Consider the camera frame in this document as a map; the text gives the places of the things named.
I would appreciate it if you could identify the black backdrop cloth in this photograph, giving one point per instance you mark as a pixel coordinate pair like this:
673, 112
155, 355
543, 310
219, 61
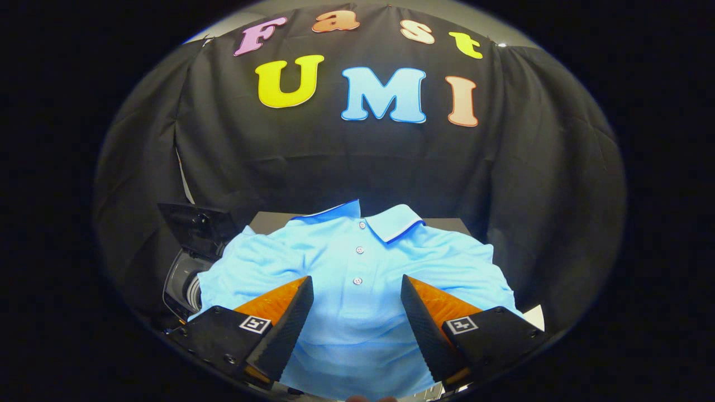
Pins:
335, 162

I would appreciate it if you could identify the light blue polo shirt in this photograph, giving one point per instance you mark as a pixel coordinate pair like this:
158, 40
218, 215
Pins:
357, 335

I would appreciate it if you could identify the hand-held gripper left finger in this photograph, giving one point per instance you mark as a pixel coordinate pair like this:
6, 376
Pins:
285, 326

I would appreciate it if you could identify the white flat sheet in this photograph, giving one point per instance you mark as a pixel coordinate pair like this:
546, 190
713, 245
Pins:
534, 317

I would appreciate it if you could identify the dark washing machine lid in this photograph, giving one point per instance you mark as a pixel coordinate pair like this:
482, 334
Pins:
195, 226

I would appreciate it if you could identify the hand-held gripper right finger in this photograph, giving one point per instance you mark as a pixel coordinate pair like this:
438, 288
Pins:
424, 329

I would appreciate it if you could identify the beige cabinet with dark top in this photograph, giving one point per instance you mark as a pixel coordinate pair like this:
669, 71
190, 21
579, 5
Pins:
447, 225

